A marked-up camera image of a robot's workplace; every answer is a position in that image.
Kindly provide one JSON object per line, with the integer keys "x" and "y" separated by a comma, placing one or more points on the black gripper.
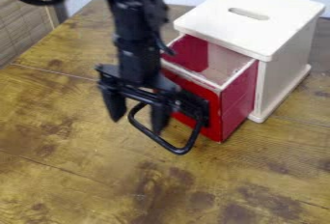
{"x": 135, "y": 78}

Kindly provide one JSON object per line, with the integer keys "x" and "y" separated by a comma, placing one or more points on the black metal drawer handle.
{"x": 187, "y": 105}

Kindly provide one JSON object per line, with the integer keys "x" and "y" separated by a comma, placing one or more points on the red wooden drawer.
{"x": 218, "y": 75}

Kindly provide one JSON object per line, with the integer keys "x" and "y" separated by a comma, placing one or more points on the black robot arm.
{"x": 138, "y": 18}

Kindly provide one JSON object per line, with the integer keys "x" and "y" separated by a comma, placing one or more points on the white wooden cabinet box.
{"x": 271, "y": 31}

